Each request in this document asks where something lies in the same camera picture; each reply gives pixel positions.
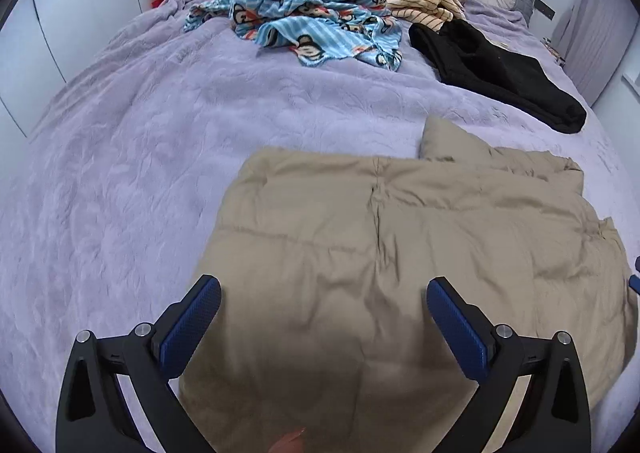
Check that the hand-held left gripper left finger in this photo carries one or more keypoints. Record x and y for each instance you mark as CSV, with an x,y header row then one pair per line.
x,y
192,318

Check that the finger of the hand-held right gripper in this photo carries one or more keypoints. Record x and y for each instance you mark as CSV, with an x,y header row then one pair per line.
x,y
635,282

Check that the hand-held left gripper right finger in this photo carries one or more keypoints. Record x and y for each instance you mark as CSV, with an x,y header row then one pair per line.
x,y
455,318

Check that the beige puffer jacket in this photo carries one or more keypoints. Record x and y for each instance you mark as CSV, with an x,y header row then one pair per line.
x,y
350,243

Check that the purple fleece blanket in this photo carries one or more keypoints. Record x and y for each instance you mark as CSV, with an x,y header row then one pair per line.
x,y
125,158

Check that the nightstand clutter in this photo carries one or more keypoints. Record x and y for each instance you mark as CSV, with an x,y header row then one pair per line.
x,y
555,50

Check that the light purple curtain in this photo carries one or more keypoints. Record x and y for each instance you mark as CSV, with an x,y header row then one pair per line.
x,y
595,33

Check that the black garment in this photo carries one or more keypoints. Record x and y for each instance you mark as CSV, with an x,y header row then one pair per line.
x,y
500,68

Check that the small red item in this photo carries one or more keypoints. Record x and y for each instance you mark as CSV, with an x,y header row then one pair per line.
x,y
159,0

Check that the white wardrobe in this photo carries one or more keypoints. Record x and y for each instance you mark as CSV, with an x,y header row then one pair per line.
x,y
75,8

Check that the blue monkey print garment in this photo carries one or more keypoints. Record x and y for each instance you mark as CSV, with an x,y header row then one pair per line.
x,y
300,3

